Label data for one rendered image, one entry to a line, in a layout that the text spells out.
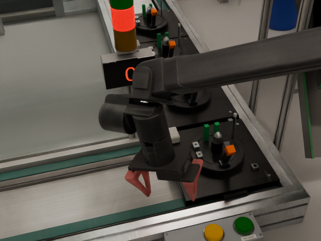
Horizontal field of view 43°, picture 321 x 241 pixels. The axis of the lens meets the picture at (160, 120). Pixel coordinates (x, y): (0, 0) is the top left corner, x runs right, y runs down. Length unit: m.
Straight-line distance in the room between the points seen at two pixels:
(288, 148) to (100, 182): 0.57
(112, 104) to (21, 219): 0.44
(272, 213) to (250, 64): 0.49
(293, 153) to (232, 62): 0.68
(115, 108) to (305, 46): 0.34
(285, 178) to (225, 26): 0.98
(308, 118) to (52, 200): 0.67
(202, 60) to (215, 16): 1.31
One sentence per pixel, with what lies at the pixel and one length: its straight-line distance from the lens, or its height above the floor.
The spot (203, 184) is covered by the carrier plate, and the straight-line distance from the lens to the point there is 1.01.
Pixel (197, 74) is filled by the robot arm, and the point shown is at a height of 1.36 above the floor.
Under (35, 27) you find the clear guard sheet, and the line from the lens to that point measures 0.94.
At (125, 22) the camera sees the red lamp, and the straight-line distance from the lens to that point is 0.89.
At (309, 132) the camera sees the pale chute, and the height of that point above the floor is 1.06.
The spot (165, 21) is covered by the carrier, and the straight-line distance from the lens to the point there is 1.64.
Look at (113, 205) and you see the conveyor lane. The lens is 1.05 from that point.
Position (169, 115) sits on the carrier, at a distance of 1.19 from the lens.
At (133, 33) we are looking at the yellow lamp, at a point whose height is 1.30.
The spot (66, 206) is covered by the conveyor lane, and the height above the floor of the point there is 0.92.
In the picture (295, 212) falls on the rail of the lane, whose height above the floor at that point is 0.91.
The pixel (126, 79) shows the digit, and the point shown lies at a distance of 0.96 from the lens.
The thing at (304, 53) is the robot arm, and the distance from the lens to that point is 0.61.
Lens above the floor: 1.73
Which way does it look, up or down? 41 degrees down
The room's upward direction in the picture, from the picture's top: 2 degrees counter-clockwise
